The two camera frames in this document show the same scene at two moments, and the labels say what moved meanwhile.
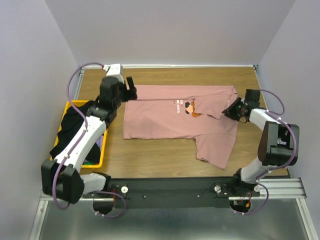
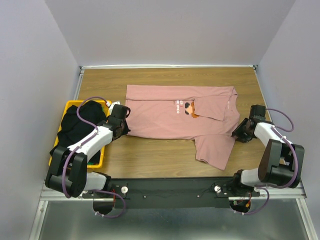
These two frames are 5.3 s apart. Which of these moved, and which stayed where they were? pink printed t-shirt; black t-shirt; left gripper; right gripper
Moved: left gripper; right gripper
Stayed: black t-shirt; pink printed t-shirt
